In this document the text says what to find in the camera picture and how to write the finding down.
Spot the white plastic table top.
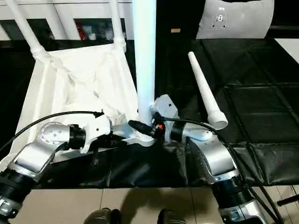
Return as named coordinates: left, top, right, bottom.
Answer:
left=10, top=43, right=157, bottom=164

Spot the white plastic table leg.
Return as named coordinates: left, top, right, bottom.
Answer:
left=109, top=0, right=127, bottom=51
left=4, top=0, right=49, bottom=59
left=188, top=51, right=228, bottom=131
left=131, top=0, right=157, bottom=128

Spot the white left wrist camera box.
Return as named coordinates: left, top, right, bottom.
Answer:
left=79, top=112, right=112, bottom=154

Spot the black work mat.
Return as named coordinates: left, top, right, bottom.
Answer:
left=0, top=37, right=299, bottom=189

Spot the flat white board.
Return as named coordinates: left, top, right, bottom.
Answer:
left=274, top=37, right=299, bottom=66

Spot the black box with gold label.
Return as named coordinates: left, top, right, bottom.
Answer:
left=155, top=0, right=206, bottom=40

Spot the black metal stand bar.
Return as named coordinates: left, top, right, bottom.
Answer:
left=277, top=195, right=299, bottom=206

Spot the grey left robot foot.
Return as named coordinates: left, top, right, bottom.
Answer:
left=84, top=208, right=121, bottom=224

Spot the white glass door cabinet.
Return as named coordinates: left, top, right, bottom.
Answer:
left=0, top=0, right=135, bottom=42

